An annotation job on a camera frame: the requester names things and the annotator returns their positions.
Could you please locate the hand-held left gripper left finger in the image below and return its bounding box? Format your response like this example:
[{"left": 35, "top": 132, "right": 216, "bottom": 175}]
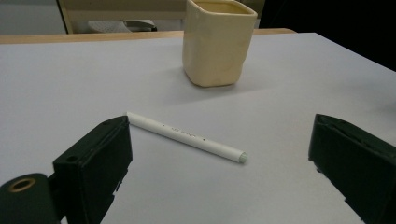
[{"left": 51, "top": 115, "right": 134, "bottom": 224}]

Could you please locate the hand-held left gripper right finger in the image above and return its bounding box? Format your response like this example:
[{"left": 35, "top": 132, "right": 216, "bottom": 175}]
[{"left": 307, "top": 113, "right": 396, "bottom": 224}]

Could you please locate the white pen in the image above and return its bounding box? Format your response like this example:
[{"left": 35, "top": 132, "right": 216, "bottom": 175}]
[{"left": 126, "top": 111, "right": 248, "bottom": 165}]

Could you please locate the cream ceramic cup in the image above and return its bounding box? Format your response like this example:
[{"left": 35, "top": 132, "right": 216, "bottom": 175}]
[{"left": 182, "top": 0, "right": 259, "bottom": 88}]

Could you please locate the grey mesh seat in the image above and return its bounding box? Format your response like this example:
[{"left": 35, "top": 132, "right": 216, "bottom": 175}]
[{"left": 87, "top": 19, "right": 158, "bottom": 34}]

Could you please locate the wooden chair frame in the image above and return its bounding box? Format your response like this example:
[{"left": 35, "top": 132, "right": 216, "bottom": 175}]
[{"left": 56, "top": 0, "right": 266, "bottom": 35}]

